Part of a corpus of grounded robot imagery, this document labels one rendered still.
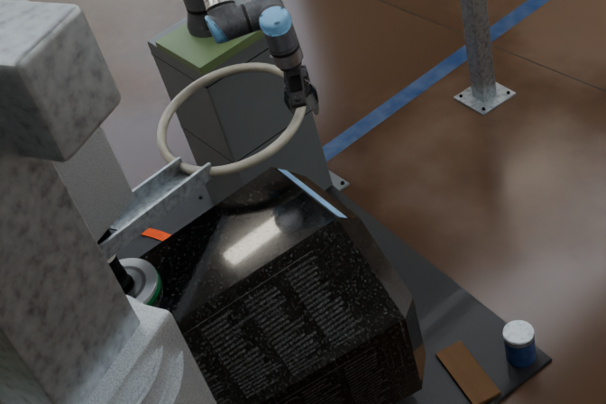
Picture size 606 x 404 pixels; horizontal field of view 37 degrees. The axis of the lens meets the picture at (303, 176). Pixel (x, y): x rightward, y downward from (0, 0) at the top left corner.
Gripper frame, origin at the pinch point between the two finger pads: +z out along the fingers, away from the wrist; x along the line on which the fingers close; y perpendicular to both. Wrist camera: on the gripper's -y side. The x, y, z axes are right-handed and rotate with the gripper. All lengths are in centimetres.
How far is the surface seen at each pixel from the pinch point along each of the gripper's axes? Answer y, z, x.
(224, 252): -49, 2, 27
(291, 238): -48.0, 3.0, 7.9
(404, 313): -62, 27, -17
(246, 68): 20.9, -8.5, 17.1
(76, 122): -134, -114, 5
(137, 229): -51, -16, 45
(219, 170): -23.8, -6.5, 26.2
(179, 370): -137, -66, 10
